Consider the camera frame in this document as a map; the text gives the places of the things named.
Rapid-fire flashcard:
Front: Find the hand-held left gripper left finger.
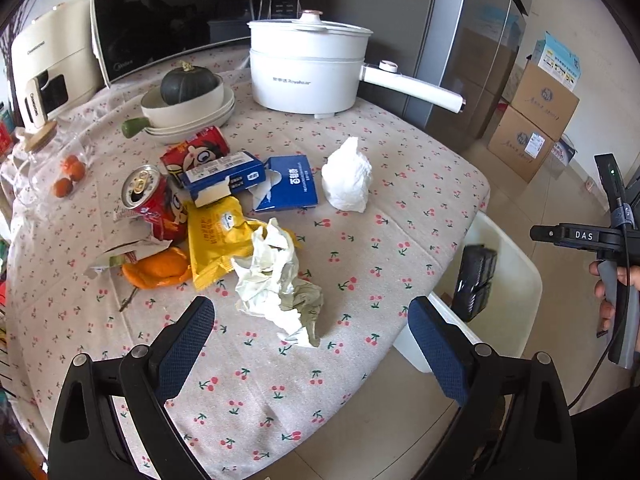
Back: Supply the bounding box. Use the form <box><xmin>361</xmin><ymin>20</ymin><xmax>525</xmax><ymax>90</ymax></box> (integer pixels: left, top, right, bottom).
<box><xmin>47</xmin><ymin>296</ymin><xmax>216</xmax><ymax>480</ymax></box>

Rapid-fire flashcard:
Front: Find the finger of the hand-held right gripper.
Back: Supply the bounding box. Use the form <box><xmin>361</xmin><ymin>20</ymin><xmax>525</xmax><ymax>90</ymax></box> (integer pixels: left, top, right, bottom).
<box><xmin>531</xmin><ymin>224</ymin><xmax>565</xmax><ymax>249</ymax></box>

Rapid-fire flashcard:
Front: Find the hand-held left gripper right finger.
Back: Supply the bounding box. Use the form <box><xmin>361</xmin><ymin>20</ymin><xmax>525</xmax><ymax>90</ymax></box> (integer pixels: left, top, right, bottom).
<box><xmin>409</xmin><ymin>296</ymin><xmax>576</xmax><ymax>480</ymax></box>

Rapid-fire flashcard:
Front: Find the white plastic bin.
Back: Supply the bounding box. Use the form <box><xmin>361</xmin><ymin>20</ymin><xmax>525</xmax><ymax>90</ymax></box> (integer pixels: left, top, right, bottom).
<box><xmin>395</xmin><ymin>210</ymin><xmax>543</xmax><ymax>373</ymax></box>

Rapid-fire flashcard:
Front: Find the blue carton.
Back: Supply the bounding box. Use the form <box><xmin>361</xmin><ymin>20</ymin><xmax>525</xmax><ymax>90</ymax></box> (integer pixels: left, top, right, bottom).
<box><xmin>252</xmin><ymin>154</ymin><xmax>319</xmax><ymax>212</ymax></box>

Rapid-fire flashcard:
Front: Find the person's right hand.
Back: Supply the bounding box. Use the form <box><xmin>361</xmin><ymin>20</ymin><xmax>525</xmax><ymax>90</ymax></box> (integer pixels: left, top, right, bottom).
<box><xmin>589</xmin><ymin>260</ymin><xmax>640</xmax><ymax>333</ymax></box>

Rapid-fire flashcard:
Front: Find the orange peel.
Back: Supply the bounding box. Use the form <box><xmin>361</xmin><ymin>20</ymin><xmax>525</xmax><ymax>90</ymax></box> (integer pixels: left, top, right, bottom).
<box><xmin>121</xmin><ymin>246</ymin><xmax>193</xmax><ymax>290</ymax></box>

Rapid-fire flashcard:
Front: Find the black plastic item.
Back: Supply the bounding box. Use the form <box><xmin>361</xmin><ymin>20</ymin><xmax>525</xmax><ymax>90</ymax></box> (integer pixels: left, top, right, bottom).
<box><xmin>452</xmin><ymin>244</ymin><xmax>498</xmax><ymax>322</ymax></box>

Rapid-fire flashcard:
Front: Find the blue bag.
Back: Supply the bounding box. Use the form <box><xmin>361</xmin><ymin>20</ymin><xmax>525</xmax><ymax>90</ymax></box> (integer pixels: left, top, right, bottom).
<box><xmin>552</xmin><ymin>135</ymin><xmax>577</xmax><ymax>167</ymax></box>

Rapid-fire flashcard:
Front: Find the crumpled white paper wrapper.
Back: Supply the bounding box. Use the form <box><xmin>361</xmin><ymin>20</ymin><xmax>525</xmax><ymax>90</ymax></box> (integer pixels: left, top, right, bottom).
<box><xmin>231</xmin><ymin>217</ymin><xmax>325</xmax><ymax>350</ymax></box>

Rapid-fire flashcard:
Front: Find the yellow snack wrapper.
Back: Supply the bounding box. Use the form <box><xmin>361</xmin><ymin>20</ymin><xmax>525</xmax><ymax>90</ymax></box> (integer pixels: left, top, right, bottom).
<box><xmin>186</xmin><ymin>196</ymin><xmax>301</xmax><ymax>292</ymax></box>

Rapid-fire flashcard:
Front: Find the white printed wrapper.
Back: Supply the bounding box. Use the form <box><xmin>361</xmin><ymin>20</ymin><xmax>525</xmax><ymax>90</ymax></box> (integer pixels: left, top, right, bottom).
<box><xmin>85</xmin><ymin>200</ymin><xmax>173</xmax><ymax>278</ymax></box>

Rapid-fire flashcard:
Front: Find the cherry print tablecloth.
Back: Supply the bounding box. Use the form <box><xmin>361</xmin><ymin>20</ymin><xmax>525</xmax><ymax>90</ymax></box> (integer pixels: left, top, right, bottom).
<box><xmin>7</xmin><ymin>52</ymin><xmax>493</xmax><ymax>480</ymax></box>

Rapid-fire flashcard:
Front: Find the red drink can opened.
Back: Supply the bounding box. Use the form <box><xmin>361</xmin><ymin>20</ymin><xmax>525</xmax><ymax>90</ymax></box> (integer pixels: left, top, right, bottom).
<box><xmin>122</xmin><ymin>165</ymin><xmax>190</xmax><ymax>242</ymax></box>

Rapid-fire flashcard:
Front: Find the blue and white carton box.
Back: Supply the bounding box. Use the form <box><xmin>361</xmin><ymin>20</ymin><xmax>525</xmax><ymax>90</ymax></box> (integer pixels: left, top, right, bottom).
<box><xmin>179</xmin><ymin>151</ymin><xmax>267</xmax><ymax>209</ymax></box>

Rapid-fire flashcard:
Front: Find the person's dark clothing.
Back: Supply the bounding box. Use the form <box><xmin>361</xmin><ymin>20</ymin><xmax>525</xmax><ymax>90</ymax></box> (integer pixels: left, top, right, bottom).
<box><xmin>570</xmin><ymin>385</ymin><xmax>640</xmax><ymax>480</ymax></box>

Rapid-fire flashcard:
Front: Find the red cartoon drink can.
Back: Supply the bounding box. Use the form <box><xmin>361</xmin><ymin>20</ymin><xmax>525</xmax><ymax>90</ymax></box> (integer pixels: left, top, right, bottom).
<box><xmin>160</xmin><ymin>126</ymin><xmax>231</xmax><ymax>186</ymax></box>

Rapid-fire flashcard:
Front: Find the white crumpled tissue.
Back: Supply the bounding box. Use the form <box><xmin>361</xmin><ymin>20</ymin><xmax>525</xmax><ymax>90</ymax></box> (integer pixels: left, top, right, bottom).
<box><xmin>321</xmin><ymin>136</ymin><xmax>374</xmax><ymax>212</ymax></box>

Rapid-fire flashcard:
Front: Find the grey refrigerator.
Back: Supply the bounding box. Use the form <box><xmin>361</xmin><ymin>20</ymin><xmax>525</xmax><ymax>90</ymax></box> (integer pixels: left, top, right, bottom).
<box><xmin>300</xmin><ymin>0</ymin><xmax>538</xmax><ymax>153</ymax></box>

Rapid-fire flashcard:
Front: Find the glass jar with wooden lid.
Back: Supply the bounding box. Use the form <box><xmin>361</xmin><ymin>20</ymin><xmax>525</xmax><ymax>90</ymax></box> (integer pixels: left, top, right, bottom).
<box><xmin>0</xmin><ymin>120</ymin><xmax>98</xmax><ymax>206</ymax></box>

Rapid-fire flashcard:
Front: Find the dark green pumpkin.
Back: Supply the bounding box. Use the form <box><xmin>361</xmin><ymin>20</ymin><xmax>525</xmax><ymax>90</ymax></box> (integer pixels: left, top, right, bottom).
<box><xmin>160</xmin><ymin>60</ymin><xmax>221</xmax><ymax>107</ymax></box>

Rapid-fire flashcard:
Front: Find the white electric pot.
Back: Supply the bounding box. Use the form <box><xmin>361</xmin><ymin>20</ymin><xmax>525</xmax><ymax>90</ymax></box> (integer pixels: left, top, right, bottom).
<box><xmin>247</xmin><ymin>9</ymin><xmax>467</xmax><ymax>120</ymax></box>

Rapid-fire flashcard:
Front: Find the cream kitchen appliance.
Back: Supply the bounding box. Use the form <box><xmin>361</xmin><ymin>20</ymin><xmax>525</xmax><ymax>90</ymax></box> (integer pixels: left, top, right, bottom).
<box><xmin>10</xmin><ymin>0</ymin><xmax>103</xmax><ymax>131</ymax></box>

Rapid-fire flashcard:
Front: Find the black microwave oven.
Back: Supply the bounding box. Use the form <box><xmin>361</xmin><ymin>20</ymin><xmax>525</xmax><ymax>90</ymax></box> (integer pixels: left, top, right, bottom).
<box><xmin>90</xmin><ymin>0</ymin><xmax>301</xmax><ymax>88</ymax></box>

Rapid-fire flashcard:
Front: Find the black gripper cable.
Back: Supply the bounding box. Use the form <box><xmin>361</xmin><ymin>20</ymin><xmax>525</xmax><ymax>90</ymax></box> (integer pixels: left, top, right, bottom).
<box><xmin>567</xmin><ymin>260</ymin><xmax>633</xmax><ymax>411</ymax></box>

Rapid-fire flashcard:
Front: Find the cream bowl with green handle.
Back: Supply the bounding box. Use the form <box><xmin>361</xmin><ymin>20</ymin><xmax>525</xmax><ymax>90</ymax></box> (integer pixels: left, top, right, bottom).
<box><xmin>121</xmin><ymin>74</ymin><xmax>226</xmax><ymax>138</ymax></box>

